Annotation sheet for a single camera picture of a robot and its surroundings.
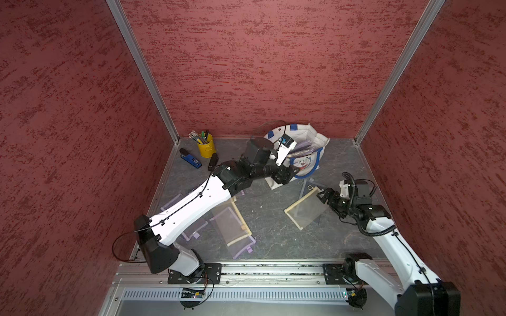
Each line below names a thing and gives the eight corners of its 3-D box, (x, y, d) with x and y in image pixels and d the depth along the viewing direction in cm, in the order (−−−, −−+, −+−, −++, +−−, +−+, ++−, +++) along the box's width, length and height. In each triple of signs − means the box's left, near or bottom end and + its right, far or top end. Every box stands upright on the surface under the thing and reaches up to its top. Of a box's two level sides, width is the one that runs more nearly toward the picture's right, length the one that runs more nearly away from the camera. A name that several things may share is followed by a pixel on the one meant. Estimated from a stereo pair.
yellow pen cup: (199, 158, 111) (195, 148, 104) (203, 143, 118) (200, 133, 112) (214, 158, 111) (212, 148, 105) (217, 143, 119) (215, 134, 112)
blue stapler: (178, 155, 114) (176, 151, 112) (184, 151, 116) (182, 147, 114) (197, 170, 108) (195, 166, 105) (202, 165, 110) (201, 161, 107)
